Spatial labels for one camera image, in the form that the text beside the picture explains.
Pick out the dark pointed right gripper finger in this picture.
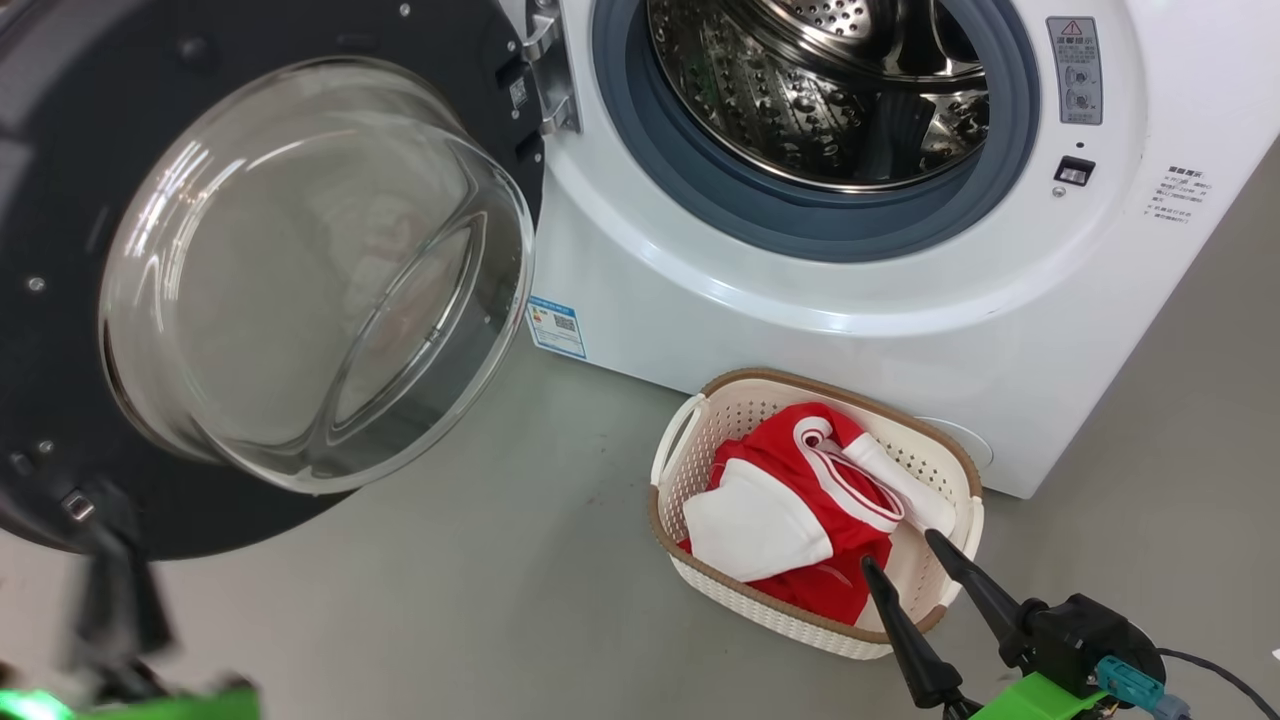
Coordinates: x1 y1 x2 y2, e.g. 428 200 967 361
860 556 966 709
923 528 1023 653

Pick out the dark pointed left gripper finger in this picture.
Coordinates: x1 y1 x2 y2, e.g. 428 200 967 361
65 493 177 663

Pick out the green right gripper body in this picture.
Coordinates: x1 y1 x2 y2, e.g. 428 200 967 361
940 672 1111 720

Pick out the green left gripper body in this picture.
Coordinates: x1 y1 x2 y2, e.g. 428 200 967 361
0 680 261 720

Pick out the red and white garment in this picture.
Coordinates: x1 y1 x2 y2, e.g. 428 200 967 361
680 402 958 586

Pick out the dark round washing machine door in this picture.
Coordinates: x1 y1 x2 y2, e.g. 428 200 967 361
0 0 546 561

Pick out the cream laundry basket brown rim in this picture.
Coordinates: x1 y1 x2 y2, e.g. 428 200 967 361
647 368 986 661

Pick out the white washing machine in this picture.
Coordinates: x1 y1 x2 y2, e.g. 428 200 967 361
500 0 1280 499

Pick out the grey rubber door seal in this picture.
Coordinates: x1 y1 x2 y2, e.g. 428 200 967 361
592 0 1041 263

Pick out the steel washing drum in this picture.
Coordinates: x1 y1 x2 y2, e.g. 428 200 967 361
648 0 991 193

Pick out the silver door hinge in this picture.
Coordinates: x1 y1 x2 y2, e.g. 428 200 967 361
520 0 583 136

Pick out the round filter cover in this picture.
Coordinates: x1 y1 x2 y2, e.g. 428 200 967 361
915 417 994 471

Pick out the printed text sticker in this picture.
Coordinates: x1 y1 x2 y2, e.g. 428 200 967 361
1150 165 1216 226

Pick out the blue energy label sticker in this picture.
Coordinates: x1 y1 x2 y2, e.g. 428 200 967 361
526 294 588 361

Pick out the grey warning label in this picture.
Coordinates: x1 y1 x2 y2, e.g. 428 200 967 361
1046 15 1104 126

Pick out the teal cable connector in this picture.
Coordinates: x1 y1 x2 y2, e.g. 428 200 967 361
1095 655 1191 720

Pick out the thin black cable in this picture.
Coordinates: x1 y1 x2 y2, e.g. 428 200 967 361
1155 648 1280 720

